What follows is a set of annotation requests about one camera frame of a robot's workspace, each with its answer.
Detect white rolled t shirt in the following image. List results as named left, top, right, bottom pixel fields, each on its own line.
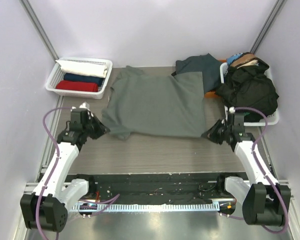
left=56, top=60, right=108, bottom=78

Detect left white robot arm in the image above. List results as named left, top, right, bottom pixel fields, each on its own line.
left=20, top=102, right=109, bottom=233

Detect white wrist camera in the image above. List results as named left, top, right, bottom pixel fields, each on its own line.
left=221, top=106, right=236, bottom=125
left=70, top=101, right=94, bottom=118

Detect navy rolled t shirt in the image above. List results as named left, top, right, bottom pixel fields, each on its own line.
left=63, top=73, right=105, bottom=86

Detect slotted white cable duct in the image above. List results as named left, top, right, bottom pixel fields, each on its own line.
left=70, top=202, right=220, bottom=214

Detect grey t shirt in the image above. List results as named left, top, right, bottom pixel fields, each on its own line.
left=102, top=66, right=206, bottom=140

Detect dark teal t shirt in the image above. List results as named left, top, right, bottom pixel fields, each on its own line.
left=171, top=53, right=222, bottom=94

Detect red rolled t shirt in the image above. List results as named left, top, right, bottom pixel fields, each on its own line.
left=55, top=80, right=99, bottom=92

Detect aluminium frame post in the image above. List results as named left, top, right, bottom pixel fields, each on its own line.
left=250, top=0, right=287, bottom=54
left=19, top=0, right=59, bottom=60

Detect blue and tan clothes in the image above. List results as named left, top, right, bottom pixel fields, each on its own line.
left=226, top=52, right=257, bottom=68

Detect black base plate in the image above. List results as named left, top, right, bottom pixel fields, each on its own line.
left=64, top=171, right=248, bottom=205

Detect left aluminium frame post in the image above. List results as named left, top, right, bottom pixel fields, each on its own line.
left=19, top=0, right=59, bottom=60

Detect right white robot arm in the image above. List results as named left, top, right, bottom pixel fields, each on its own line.
left=202, top=107, right=291, bottom=231

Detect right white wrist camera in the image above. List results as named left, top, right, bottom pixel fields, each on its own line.
left=221, top=106, right=236, bottom=125

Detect right aluminium frame post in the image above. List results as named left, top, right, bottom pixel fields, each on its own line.
left=250, top=0, right=287, bottom=54

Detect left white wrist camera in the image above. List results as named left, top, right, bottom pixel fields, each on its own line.
left=70, top=101, right=94, bottom=118

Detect black clothes pile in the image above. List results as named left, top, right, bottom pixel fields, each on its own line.
left=215, top=57, right=279, bottom=116

